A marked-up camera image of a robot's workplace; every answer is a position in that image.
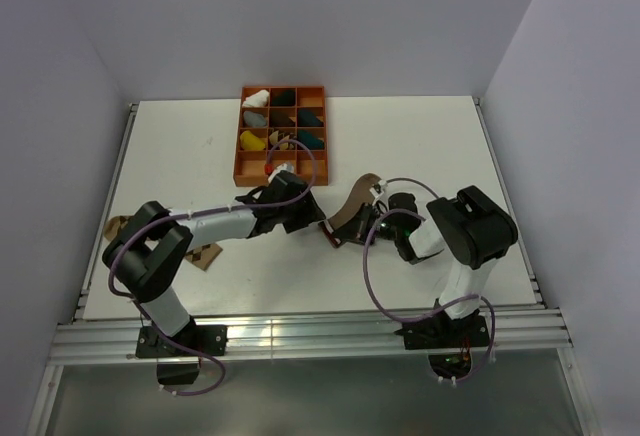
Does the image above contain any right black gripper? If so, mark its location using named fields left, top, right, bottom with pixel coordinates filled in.
left=333, top=202, right=402, bottom=246

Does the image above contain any tan sock with maroon cuff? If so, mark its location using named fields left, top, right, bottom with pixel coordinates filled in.
left=319, top=173, right=382, bottom=249

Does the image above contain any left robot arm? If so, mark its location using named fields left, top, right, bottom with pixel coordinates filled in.
left=102, top=170, right=325, bottom=355

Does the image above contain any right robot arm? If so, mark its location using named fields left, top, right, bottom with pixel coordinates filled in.
left=321, top=180, right=518, bottom=347

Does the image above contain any teal rolled sock lower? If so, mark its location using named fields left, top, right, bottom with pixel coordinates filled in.
left=297, top=130, right=325, bottom=151

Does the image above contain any teal rolled sock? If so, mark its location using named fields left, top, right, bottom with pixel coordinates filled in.
left=297, top=108, right=324, bottom=127
left=297, top=130, right=325, bottom=151

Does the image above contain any argyle rolled sock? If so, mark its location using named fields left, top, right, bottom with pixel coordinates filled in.
left=268, top=128, right=296, bottom=150

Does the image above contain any yellow rolled sock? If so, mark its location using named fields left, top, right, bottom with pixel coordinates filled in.
left=239, top=131, right=267, bottom=151

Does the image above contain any teal rolled sock upper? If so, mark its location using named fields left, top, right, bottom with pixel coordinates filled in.
left=297, top=108, right=324, bottom=127

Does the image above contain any dark brown rolled sock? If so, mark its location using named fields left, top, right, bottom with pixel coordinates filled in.
left=269, top=108, right=296, bottom=128

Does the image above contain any brown argyle sock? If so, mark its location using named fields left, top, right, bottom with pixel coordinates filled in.
left=103, top=215, right=223, bottom=271

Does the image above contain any orange wooden compartment tray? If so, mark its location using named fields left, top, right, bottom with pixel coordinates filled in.
left=233, top=85, right=329, bottom=187

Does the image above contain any grey rolled sock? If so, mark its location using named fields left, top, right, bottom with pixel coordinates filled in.
left=243, top=111, right=268, bottom=128

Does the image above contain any dark green rolled sock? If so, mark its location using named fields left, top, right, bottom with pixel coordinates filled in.
left=270, top=88, right=297, bottom=107

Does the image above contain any white rolled sock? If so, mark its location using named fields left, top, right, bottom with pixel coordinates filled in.
left=242, top=89, right=270, bottom=108

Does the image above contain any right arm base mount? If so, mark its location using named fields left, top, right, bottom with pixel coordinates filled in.
left=394, top=313, right=490, bottom=350

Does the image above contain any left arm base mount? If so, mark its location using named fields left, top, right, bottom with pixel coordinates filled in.
left=134, top=325, right=228, bottom=389

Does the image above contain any aluminium table frame rail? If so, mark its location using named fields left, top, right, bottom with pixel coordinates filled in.
left=47, top=307, right=572, bottom=366

